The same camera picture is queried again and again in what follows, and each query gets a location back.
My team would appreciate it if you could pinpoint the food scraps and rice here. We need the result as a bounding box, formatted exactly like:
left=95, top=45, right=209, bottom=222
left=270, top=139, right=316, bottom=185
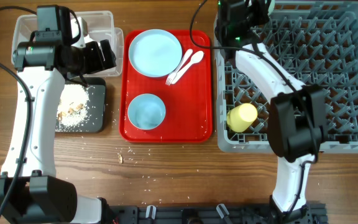
left=57, top=84, right=89, bottom=128

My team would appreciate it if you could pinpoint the light blue bowl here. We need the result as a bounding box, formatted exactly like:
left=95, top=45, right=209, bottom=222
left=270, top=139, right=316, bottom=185
left=127, top=93, right=166, bottom=131

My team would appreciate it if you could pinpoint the yellow plastic cup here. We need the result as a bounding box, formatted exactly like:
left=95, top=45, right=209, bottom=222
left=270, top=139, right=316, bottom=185
left=226, top=103, right=258, bottom=133

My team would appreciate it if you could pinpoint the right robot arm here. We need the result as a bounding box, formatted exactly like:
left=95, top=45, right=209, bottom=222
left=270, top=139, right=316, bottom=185
left=215, top=0, right=328, bottom=223

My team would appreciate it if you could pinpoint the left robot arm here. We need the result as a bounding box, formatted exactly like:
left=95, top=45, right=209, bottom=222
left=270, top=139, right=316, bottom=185
left=0, top=5, right=116, bottom=223

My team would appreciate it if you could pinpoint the grey dishwasher rack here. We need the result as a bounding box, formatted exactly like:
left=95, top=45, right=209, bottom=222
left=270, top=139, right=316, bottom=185
left=214, top=1, right=358, bottom=154

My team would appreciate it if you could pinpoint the black plastic tray bin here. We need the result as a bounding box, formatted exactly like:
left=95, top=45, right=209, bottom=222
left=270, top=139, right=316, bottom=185
left=55, top=77, right=106, bottom=133

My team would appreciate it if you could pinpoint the clear plastic bin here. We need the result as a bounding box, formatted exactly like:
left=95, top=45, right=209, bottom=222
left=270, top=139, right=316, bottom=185
left=12, top=11, right=124, bottom=77

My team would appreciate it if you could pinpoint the light blue plate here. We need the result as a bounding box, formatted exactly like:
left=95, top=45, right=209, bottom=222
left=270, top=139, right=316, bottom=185
left=128, top=29, right=183, bottom=78

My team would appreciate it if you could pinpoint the white plastic spoon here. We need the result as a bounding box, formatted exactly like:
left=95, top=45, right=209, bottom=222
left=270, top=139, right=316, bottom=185
left=171, top=50, right=204, bottom=85

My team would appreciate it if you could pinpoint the white plastic fork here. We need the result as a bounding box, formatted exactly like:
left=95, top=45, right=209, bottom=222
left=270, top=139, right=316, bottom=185
left=165, top=49, right=193, bottom=85

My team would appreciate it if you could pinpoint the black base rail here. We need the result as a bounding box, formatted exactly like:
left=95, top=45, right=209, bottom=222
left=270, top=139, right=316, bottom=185
left=111, top=203, right=328, bottom=224

